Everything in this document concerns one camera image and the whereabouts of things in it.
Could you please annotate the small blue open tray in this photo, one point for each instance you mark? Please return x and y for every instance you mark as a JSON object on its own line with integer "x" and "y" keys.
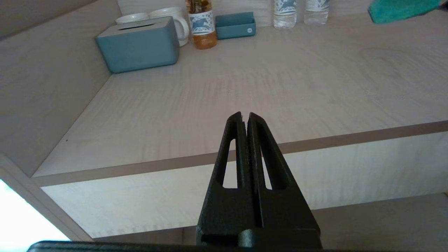
{"x": 234, "y": 29}

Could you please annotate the white low cup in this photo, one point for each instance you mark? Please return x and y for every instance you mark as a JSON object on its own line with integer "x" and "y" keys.
{"x": 131, "y": 17}

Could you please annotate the grey-blue tissue box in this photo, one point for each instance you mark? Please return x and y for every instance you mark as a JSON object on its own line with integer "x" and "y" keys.
{"x": 140, "y": 49}

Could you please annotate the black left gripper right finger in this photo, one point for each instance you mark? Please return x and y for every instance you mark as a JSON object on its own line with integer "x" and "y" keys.
{"x": 287, "y": 210}

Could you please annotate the clear water bottle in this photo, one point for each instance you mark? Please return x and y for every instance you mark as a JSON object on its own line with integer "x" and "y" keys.
{"x": 285, "y": 14}
{"x": 316, "y": 12}

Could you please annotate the small amber tea bottle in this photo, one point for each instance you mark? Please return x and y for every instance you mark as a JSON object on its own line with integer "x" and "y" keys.
{"x": 202, "y": 28}

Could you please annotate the teal fluffy cloth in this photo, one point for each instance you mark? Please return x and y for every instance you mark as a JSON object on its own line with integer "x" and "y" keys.
{"x": 399, "y": 10}

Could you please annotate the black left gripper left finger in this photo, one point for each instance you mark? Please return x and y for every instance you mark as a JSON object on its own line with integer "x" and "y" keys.
{"x": 227, "y": 210}

